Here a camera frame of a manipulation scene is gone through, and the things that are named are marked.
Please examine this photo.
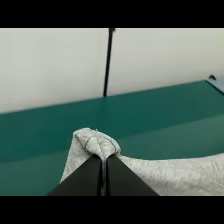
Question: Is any grey garment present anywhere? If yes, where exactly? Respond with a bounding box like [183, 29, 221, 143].
[59, 127, 224, 197]

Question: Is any silver frame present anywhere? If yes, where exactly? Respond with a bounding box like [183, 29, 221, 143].
[205, 74, 224, 95]

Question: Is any black pole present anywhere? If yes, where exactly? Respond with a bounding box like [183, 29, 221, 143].
[102, 27, 117, 98]

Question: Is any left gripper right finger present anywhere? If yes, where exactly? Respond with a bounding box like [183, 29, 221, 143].
[105, 153, 160, 197]

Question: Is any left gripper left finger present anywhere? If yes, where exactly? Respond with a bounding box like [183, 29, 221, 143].
[47, 153, 102, 197]

